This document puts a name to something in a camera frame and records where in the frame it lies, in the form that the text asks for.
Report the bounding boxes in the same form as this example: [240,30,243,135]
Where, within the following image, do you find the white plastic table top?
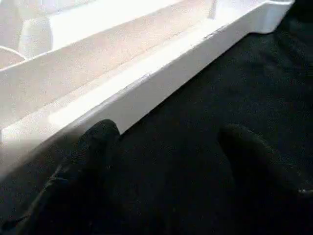
[0,0,295,183]

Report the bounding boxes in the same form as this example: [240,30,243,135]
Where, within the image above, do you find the black plastic mat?
[0,0,313,235]

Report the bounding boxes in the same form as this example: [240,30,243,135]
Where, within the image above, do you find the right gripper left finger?
[0,119,121,235]

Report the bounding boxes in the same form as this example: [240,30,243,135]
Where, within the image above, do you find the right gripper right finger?
[217,123,313,235]

